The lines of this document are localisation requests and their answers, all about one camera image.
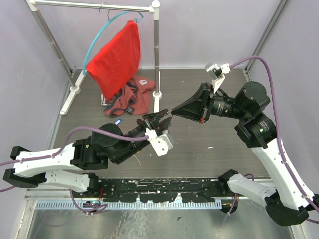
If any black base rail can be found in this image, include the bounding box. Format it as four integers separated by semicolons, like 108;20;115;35
72;178;234;203

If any dark red crumpled shirt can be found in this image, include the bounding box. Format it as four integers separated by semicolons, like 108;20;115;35
104;75;155;118

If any grey slotted cable duct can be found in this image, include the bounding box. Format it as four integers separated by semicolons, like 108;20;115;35
35;199;222;210

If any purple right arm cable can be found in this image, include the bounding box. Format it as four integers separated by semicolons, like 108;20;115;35
228;56;319;224

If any silver white clothes rack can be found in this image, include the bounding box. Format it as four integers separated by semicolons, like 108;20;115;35
24;0;163;115

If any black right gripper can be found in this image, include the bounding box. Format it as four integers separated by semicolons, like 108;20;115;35
171;82;249;124

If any teal clothes hanger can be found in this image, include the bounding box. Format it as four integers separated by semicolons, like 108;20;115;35
82;9;144;76

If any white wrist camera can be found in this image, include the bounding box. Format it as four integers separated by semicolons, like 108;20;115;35
145;129;174;157
205;62;230;94

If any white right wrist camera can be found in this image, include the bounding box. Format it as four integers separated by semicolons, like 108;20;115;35
205;62;230;94

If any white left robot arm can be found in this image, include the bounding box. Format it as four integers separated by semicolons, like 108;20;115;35
3;109;173;197

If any bright red shirt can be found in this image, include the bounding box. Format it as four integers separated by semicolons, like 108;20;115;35
86;20;141;100

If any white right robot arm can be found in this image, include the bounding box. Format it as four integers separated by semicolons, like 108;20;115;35
172;82;319;226

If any key with blue tag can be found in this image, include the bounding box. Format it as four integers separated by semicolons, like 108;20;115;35
114;119;122;125

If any keyring with tagged keys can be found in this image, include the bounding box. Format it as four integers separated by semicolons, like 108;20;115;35
166;112;174;117

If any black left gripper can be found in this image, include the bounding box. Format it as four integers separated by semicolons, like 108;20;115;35
114;109;173;166

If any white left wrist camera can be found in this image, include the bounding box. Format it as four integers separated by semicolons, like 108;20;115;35
145;129;174;157

